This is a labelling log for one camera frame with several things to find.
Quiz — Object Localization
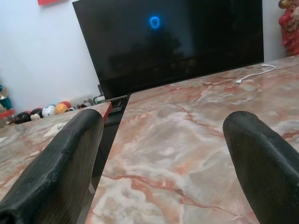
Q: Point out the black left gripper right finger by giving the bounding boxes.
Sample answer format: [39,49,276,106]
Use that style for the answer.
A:
[222,111,299,224]

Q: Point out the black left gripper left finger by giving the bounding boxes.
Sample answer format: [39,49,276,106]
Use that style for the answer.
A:
[0,109,104,224]

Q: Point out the white blue round toy ball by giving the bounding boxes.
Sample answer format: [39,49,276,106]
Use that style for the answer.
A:
[42,105,56,118]

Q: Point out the black red round toy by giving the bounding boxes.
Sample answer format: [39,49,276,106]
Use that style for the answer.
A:
[29,108,43,121]

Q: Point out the orange round toy ball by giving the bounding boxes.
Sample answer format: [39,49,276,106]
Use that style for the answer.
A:
[55,103,68,115]

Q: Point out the red figurine statue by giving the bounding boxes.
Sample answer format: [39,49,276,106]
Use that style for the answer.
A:
[278,0,299,57]

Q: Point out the black flat television screen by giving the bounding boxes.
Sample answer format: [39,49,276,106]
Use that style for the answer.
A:
[72,0,264,102]

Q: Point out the white charging cable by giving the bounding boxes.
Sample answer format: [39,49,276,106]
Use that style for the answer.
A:
[235,63,277,85]

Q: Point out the red wall picture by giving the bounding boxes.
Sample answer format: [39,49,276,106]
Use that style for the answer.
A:
[37,0,62,6]

